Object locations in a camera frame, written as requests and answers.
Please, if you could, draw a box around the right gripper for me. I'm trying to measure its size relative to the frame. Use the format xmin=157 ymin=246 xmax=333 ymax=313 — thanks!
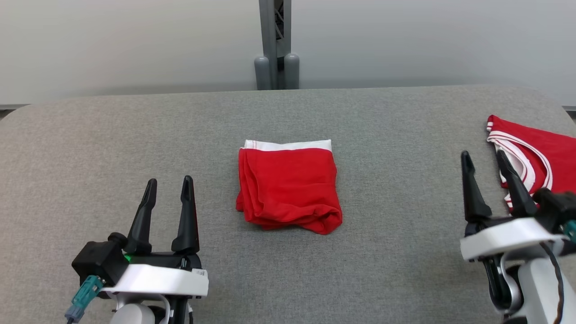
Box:
xmin=460 ymin=150 xmax=567 ymax=315

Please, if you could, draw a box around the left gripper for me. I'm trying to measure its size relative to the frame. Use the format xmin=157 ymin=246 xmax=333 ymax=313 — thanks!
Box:
xmin=101 ymin=175 xmax=210 ymax=324

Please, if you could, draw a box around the red jersey shirt white trim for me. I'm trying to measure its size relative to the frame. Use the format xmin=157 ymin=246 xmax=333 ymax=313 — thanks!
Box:
xmin=486 ymin=115 xmax=576 ymax=212

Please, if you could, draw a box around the red Bulls shorts white stripe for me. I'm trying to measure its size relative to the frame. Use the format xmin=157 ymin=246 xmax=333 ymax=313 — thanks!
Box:
xmin=235 ymin=139 xmax=343 ymax=235

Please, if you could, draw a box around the right teal plug black cable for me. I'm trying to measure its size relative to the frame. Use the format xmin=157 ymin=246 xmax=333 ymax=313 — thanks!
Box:
xmin=538 ymin=220 xmax=576 ymax=324

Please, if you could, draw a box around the teal plug black cable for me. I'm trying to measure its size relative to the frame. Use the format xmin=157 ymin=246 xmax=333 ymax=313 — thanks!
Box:
xmin=64 ymin=275 xmax=105 ymax=324
xmin=538 ymin=220 xmax=576 ymax=324

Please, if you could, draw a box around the left teal plug black cable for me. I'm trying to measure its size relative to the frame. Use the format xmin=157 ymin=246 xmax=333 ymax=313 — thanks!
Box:
xmin=64 ymin=275 xmax=105 ymax=324

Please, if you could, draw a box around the grey metal partition post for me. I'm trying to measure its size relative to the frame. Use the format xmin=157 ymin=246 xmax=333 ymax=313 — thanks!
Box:
xmin=253 ymin=0 xmax=301 ymax=90

